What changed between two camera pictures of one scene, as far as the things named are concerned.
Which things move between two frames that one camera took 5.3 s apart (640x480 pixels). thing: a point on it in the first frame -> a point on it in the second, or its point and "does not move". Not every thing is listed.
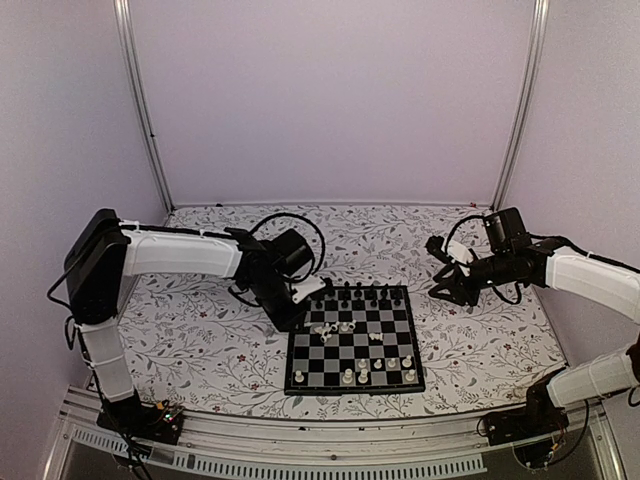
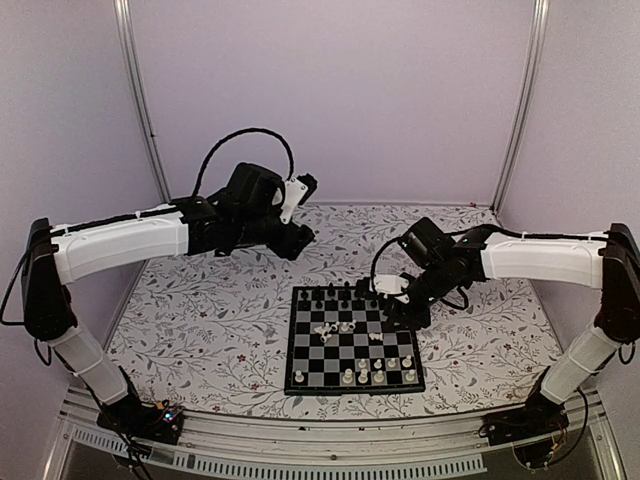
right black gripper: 461,293 -> 410,318
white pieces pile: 326,330 does not move
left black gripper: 298,316 -> 296,239
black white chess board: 355,340 does not move
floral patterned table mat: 190,342 does not move
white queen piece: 348,376 does not move
